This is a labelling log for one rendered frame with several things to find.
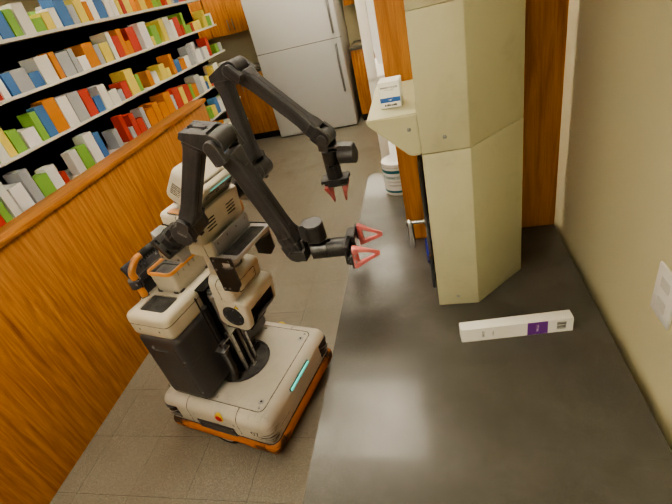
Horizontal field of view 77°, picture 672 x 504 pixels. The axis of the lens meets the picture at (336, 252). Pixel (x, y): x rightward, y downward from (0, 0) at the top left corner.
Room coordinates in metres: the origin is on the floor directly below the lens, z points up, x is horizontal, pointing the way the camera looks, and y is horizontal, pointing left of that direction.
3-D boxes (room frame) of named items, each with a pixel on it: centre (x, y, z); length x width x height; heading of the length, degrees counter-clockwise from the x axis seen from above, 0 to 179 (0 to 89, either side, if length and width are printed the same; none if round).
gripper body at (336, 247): (1.05, -0.02, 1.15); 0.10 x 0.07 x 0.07; 163
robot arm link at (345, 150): (1.45, -0.11, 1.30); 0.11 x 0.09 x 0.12; 59
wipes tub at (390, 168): (1.73, -0.36, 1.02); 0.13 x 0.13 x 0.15
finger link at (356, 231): (1.06, -0.10, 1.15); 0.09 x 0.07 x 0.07; 73
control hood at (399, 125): (1.10, -0.24, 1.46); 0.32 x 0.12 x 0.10; 163
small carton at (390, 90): (1.04, -0.23, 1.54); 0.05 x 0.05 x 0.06; 69
